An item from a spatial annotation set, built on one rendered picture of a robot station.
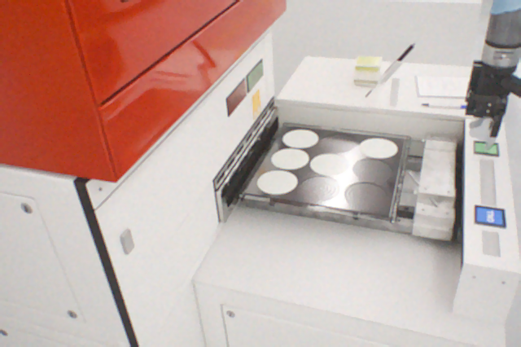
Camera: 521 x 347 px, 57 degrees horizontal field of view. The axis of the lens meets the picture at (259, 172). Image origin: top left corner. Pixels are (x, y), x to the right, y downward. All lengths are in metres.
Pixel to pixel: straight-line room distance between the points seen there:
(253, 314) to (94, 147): 0.57
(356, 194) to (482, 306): 0.36
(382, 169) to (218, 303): 0.52
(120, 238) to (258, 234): 0.45
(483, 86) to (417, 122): 0.29
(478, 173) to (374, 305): 0.38
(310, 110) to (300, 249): 0.48
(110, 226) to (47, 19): 0.32
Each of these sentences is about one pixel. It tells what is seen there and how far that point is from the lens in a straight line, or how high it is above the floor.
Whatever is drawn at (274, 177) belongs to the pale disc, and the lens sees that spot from 1.22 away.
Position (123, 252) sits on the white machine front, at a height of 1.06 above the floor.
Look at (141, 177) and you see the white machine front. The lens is 0.83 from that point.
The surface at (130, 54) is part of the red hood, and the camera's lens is 0.69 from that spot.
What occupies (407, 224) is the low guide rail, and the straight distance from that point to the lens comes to 1.17.
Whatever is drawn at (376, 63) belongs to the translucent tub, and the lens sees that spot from 1.52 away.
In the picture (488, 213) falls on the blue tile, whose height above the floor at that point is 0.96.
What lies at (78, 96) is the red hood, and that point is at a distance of 0.64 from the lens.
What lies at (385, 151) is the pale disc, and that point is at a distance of 1.33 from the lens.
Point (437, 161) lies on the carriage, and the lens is 1.35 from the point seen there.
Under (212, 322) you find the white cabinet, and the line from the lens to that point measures 1.18.
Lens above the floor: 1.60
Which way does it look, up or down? 34 degrees down
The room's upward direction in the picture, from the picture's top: 5 degrees counter-clockwise
